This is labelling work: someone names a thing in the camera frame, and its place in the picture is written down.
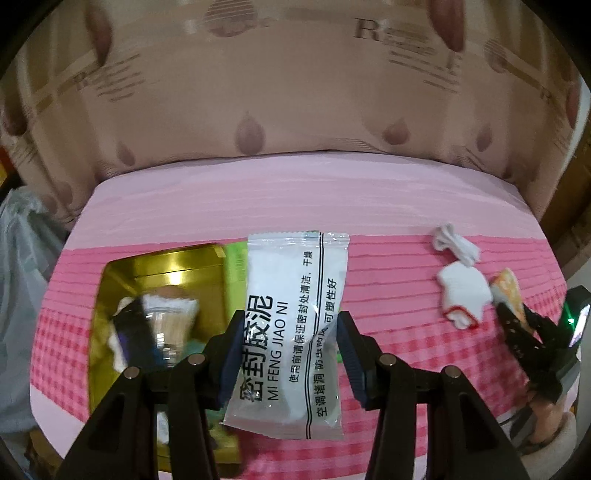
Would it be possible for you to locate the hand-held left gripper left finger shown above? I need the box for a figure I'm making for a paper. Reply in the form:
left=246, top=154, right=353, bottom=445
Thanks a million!
left=65, top=310, right=247, bottom=480

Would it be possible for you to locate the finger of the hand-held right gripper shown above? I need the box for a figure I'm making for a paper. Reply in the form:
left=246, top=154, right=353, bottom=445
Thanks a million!
left=496, top=300, right=534, bottom=370
left=522, top=307, right=563, bottom=365

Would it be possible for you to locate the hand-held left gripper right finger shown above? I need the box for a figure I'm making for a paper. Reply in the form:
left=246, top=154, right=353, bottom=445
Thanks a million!
left=337, top=311, right=532, bottom=480

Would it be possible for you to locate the clear cotton swab pack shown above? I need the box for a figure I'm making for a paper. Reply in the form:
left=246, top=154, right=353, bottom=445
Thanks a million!
left=142, top=295, right=200, bottom=366

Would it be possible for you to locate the white putty packet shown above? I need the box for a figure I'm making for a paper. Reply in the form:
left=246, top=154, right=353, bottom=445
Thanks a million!
left=222, top=230, right=351, bottom=442

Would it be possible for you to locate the gold metal tin box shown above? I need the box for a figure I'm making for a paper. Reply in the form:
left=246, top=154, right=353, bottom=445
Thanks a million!
left=90, top=244, right=242, bottom=467

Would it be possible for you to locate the person's right hand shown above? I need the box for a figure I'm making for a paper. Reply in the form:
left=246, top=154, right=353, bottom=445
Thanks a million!
left=530, top=396, right=576, bottom=449

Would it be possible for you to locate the white glove with red trim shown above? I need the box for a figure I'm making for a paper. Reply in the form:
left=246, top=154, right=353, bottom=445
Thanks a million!
left=436, top=264, right=493, bottom=331

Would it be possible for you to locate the green tissue packet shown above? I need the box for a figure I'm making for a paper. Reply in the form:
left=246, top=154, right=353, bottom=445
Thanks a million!
left=208, top=229, right=345, bottom=462

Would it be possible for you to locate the black purple packet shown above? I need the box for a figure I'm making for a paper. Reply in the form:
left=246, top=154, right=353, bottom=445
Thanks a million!
left=113, top=298, right=160, bottom=366

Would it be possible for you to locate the brown cardboard box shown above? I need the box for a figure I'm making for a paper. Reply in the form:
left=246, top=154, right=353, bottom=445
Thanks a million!
left=549, top=182, right=591, bottom=280

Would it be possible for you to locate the pink checkered tablecloth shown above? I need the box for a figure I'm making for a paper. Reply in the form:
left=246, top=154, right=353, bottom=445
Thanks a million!
left=28, top=152, right=571, bottom=480

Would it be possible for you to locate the olive brown cloth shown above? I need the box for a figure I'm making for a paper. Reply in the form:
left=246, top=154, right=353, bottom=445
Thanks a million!
left=27, top=427, right=63, bottom=472

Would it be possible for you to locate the pale blue plastic bag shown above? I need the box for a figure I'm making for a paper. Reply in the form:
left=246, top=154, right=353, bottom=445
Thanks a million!
left=0, top=187, right=71, bottom=435

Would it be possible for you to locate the beige leaf print curtain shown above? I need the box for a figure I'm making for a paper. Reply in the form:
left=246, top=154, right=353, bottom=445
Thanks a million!
left=0, top=0, right=591, bottom=232

